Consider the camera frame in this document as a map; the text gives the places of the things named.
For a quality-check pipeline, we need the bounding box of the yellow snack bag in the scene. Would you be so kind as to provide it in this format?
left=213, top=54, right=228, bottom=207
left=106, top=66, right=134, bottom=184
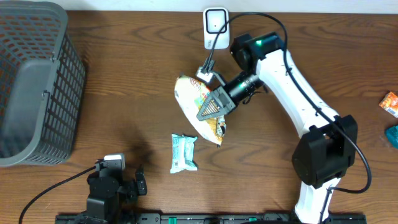
left=174, top=75, right=226, bottom=145

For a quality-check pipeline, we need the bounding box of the light blue wipes pack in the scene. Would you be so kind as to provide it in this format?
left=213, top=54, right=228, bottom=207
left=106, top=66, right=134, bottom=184
left=170, top=134, right=198, bottom=174

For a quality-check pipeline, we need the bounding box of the orange Kleenex tissue pack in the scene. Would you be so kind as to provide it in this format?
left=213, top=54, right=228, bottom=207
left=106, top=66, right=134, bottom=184
left=379, top=91, right=398, bottom=118

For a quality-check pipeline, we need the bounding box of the blue mouthwash bottle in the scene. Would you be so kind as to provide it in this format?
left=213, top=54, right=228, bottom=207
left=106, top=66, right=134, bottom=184
left=385, top=126, right=398, bottom=149

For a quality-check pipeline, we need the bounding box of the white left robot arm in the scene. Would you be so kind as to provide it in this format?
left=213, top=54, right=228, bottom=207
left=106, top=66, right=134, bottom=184
left=73, top=166, right=147, bottom=224

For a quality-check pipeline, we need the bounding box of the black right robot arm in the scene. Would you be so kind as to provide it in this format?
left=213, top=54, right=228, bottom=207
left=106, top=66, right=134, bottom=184
left=196, top=32, right=358, bottom=223

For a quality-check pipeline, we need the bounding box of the dark grey plastic basket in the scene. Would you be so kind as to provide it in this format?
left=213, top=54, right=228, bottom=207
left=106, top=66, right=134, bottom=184
left=1, top=1, right=86, bottom=167

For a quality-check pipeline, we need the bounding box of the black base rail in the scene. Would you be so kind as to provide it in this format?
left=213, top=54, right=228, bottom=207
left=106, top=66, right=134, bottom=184
left=54, top=212, right=367, bottom=224

